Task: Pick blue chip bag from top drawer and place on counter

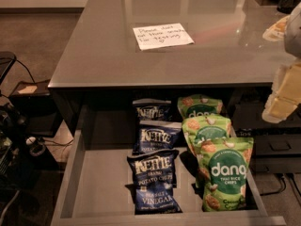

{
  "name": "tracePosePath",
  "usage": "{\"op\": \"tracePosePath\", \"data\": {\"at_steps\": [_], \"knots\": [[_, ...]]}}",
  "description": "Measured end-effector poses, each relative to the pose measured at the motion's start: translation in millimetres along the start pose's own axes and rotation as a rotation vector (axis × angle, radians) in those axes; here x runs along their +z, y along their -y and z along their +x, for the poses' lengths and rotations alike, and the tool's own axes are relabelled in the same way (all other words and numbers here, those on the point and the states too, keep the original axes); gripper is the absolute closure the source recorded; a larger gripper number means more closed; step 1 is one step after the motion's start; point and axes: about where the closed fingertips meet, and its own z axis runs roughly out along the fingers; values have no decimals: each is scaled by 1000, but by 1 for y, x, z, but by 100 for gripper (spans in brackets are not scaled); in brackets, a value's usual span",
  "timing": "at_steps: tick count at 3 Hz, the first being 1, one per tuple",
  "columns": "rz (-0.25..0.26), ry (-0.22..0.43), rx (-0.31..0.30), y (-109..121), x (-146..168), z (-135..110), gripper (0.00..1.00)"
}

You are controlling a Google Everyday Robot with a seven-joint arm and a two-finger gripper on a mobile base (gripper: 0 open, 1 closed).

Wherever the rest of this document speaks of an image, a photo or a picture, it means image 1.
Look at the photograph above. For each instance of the back blue Kettle chip bag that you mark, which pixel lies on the back blue Kettle chip bag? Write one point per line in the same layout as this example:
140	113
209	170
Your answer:
149	109

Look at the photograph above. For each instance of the dark equipment at left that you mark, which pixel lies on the dark equipment at left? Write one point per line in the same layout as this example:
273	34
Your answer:
27	152

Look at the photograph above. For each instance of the middle green Dang chip bag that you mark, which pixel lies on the middle green Dang chip bag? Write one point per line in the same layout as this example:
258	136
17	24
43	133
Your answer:
202	128

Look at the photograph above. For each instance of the grey counter cabinet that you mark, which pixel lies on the grey counter cabinet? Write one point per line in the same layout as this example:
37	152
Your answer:
227	48

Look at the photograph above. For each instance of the middle blue Kettle chip bag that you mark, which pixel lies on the middle blue Kettle chip bag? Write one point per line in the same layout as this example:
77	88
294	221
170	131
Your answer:
156	135

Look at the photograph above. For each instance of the dark side table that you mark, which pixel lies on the dark side table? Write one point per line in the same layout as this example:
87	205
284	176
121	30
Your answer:
35	101

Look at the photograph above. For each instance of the front blue Kettle chip bag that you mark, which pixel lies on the front blue Kettle chip bag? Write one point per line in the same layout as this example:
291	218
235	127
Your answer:
154	178

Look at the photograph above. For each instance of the green dang chip bag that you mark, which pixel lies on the green dang chip bag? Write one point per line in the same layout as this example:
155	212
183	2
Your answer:
198	105
202	128
223	163

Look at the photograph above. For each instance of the white handwritten paper note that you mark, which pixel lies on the white handwritten paper note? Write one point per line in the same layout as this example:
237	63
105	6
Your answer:
160	36

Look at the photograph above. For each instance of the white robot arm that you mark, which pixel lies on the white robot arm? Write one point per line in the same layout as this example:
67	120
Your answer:
292	37

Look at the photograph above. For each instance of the back green Dang chip bag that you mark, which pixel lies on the back green Dang chip bag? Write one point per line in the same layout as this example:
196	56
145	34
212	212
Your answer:
198	105

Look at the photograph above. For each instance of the front green Dang chip bag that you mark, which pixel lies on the front green Dang chip bag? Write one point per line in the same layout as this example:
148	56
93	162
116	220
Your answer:
223	163

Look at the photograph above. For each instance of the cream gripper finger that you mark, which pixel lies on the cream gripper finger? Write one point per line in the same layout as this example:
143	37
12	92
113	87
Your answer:
277	110
287	83

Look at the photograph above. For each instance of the snack packet on counter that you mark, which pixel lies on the snack packet on counter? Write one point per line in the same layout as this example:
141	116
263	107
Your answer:
276	31

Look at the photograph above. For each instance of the blue kettle chip bag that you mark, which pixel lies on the blue kettle chip bag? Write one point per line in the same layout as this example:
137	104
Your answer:
154	178
149	109
156	135

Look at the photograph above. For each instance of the grey open top drawer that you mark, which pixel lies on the grey open top drawer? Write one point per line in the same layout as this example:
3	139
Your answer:
97	185

